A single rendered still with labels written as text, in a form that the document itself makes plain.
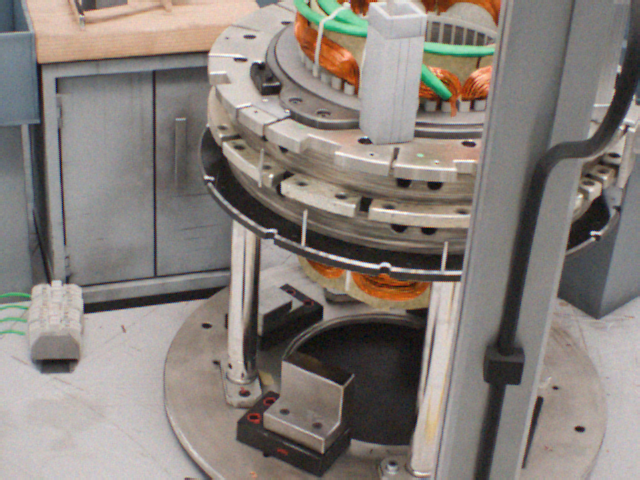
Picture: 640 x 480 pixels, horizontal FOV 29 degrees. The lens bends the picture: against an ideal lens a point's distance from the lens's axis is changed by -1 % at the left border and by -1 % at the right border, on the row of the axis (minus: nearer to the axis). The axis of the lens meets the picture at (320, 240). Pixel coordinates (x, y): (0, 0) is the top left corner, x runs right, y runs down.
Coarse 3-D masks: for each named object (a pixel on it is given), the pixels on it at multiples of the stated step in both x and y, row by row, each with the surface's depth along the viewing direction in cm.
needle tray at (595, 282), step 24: (624, 48) 106; (624, 216) 114; (624, 240) 116; (576, 264) 120; (600, 264) 118; (624, 264) 119; (576, 288) 121; (600, 288) 119; (624, 288) 121; (600, 312) 120
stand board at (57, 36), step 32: (32, 0) 106; (64, 0) 107; (128, 0) 108; (192, 0) 109; (224, 0) 109; (64, 32) 101; (96, 32) 101; (128, 32) 102; (160, 32) 103; (192, 32) 104
